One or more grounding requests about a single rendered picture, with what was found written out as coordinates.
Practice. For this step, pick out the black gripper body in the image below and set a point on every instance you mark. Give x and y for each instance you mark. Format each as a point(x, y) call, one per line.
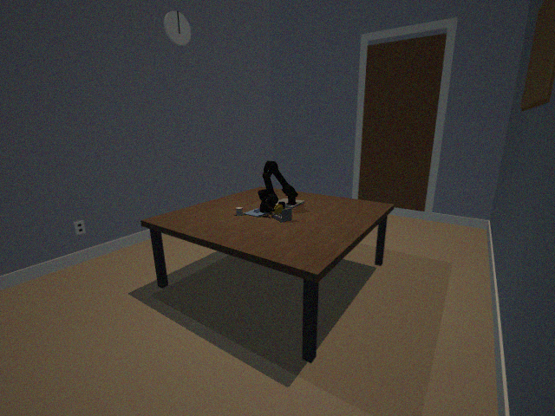
point(272, 205)

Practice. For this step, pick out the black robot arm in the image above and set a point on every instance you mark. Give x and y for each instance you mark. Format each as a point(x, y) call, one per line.
point(269, 193)

